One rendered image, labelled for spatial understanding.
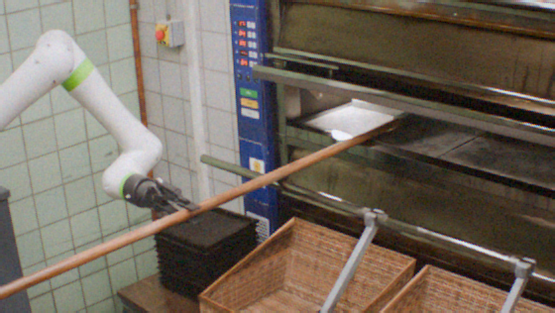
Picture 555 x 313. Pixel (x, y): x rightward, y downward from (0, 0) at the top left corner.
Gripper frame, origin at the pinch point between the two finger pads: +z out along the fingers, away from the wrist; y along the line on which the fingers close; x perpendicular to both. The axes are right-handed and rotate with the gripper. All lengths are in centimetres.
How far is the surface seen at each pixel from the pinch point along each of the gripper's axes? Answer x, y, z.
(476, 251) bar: -31, 2, 71
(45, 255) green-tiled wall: -10, 60, -124
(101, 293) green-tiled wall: -35, 90, -123
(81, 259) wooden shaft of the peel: 36.7, -0.4, 1.6
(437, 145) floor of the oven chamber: -85, 1, 22
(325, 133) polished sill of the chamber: -72, 1, -15
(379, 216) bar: -32, 2, 39
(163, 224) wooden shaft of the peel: 10.5, -0.6, 1.6
